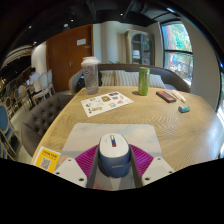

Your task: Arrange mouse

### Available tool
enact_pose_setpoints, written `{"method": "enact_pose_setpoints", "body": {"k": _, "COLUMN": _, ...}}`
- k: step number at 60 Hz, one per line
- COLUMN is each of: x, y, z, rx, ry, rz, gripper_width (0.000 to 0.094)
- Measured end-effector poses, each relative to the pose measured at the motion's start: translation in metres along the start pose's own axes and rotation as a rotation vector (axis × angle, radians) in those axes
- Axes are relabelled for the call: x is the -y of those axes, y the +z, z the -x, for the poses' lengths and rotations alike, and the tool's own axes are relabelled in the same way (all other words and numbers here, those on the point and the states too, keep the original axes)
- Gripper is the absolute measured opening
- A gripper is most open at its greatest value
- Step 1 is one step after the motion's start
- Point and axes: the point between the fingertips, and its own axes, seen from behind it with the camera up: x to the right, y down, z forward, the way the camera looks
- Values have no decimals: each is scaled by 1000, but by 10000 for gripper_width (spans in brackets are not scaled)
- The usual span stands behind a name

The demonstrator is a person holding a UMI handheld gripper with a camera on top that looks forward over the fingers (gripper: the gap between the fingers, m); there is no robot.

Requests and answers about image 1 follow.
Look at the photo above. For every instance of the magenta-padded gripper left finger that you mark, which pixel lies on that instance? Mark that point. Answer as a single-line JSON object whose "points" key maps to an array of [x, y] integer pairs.
{"points": [[70, 171]]}

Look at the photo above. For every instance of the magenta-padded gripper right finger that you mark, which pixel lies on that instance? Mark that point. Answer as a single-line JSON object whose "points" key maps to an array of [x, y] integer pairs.
{"points": [[156, 170]]}

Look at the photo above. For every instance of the white and blue computer mouse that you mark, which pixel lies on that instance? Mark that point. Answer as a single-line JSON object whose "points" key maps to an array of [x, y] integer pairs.
{"points": [[114, 153]]}

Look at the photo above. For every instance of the yellow code sticker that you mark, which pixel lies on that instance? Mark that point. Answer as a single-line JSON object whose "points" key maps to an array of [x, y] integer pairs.
{"points": [[46, 160]]}

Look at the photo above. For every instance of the grey tufted armchair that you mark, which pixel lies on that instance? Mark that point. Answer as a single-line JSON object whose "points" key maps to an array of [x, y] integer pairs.
{"points": [[41, 120]]}

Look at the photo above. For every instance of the small teal packet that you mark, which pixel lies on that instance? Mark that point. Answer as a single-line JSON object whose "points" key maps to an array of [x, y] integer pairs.
{"points": [[184, 109]]}

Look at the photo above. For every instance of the black and red flat box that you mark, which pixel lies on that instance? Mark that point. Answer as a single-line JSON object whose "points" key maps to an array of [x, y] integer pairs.
{"points": [[166, 96]]}

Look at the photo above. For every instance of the white sticker sheet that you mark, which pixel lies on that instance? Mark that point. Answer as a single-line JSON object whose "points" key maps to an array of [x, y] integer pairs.
{"points": [[106, 103]]}

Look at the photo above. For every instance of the white wrapped packet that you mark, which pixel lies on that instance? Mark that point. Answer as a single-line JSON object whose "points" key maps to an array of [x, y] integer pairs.
{"points": [[179, 95]]}

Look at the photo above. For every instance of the black framed window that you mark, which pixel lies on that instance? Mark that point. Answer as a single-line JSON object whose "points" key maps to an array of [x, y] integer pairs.
{"points": [[220, 113], [178, 53]]}

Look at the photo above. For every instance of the striped cushion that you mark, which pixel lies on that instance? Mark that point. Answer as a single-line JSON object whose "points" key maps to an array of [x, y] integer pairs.
{"points": [[157, 81], [127, 79], [107, 78]]}

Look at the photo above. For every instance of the green drink can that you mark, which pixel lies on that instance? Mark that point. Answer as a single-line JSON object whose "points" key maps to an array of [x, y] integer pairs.
{"points": [[144, 81]]}

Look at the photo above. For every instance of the group of dining chairs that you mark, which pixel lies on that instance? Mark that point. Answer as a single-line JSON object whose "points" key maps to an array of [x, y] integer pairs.
{"points": [[43, 85]]}

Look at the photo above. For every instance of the brown curved sofa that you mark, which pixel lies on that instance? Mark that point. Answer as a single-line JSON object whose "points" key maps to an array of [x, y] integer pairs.
{"points": [[173, 78]]}

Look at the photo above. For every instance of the clear shaker bottle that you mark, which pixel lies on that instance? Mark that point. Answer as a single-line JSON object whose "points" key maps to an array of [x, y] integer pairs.
{"points": [[90, 76]]}

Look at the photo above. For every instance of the person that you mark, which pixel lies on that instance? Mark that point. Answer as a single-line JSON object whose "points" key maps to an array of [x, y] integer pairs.
{"points": [[34, 78]]}

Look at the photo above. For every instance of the brown wooden door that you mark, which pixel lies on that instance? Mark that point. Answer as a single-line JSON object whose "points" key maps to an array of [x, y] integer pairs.
{"points": [[65, 60]]}

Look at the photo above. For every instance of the glass door cabinet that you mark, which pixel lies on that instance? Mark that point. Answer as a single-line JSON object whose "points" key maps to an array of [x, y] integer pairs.
{"points": [[140, 48]]}

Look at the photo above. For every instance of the white door sign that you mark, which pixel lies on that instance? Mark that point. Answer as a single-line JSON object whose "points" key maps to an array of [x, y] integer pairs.
{"points": [[81, 42]]}

